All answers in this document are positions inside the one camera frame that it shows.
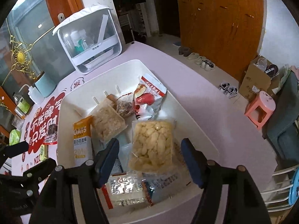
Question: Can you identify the brown scalloped snack packet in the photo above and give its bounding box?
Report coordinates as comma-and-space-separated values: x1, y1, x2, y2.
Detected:
115, 93, 136, 118

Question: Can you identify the blue round cushion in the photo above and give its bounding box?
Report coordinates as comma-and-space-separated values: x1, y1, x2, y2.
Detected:
288, 175, 299, 206

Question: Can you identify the black round tin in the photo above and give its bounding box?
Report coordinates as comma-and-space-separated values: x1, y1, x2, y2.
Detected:
264, 64, 279, 78

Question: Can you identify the green label glass bottle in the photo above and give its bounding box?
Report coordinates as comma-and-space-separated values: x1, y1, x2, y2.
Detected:
14, 97, 32, 115

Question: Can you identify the white chair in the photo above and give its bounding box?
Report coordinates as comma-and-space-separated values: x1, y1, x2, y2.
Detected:
260, 164, 299, 209

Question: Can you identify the clear puffed snack packet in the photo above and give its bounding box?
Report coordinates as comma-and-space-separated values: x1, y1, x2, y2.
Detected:
127, 119, 177, 174
91, 98, 128, 142

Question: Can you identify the white shoe rack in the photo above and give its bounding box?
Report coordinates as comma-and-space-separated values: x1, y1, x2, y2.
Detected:
119, 3, 156, 45

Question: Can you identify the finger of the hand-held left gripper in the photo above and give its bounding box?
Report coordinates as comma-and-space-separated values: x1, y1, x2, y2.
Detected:
14, 158, 58, 199
0, 141, 30, 159

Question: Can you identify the teal covered sofa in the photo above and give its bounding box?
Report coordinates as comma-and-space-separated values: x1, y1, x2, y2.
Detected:
266, 69, 299, 165

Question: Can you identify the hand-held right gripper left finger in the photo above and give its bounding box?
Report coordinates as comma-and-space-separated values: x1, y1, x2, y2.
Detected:
29, 138, 119, 224

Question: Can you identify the orange white oat bar packet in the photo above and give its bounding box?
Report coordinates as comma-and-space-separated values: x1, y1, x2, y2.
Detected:
73, 116, 94, 167

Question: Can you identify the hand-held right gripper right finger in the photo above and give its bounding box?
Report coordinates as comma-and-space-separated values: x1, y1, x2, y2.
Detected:
181, 138, 271, 224

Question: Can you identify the green wet wipes pack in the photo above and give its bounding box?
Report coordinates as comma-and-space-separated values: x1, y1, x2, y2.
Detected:
8, 129, 22, 145

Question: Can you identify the silver white snack packet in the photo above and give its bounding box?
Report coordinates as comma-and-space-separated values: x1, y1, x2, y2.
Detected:
103, 173, 155, 209

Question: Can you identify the white countertop storage box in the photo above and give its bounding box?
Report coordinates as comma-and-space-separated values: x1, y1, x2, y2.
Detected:
52, 4, 123, 75

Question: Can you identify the ribbed glass cup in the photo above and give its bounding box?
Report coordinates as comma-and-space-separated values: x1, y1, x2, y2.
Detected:
11, 115, 26, 128

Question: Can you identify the red apple snack packet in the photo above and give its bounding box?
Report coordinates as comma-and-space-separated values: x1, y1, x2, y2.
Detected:
133, 73, 168, 122

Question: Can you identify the large cardboard box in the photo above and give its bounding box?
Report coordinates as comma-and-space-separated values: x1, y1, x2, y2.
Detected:
239, 55, 281, 102

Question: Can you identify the dark fruit snack packet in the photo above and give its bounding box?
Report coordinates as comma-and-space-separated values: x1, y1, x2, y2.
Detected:
43, 123, 59, 145

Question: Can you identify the gold metal ornament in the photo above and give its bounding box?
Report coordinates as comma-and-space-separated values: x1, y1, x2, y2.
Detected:
9, 35, 38, 80

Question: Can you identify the white squeeze bottle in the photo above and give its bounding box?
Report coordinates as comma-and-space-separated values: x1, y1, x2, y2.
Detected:
19, 83, 45, 104

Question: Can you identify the clear printed snack packet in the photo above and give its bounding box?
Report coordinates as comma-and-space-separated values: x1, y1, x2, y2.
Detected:
140, 171, 180, 199

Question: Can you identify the teal canister brown lid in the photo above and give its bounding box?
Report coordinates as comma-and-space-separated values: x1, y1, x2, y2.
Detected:
34, 71, 57, 98

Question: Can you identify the pink plastic stool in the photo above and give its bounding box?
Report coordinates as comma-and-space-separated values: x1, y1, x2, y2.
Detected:
244, 90, 276, 130

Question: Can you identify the wooden glass door cabinet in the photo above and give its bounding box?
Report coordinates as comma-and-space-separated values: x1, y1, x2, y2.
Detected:
0, 0, 84, 131

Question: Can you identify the white plastic bin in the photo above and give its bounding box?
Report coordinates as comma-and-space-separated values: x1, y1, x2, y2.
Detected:
56, 59, 220, 215

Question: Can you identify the brown wooden wardrobe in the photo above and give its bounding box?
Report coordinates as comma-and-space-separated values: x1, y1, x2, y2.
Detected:
177, 0, 265, 81

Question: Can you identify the dark brown slipper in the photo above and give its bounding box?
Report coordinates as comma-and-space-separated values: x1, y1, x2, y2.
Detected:
178, 46, 194, 56

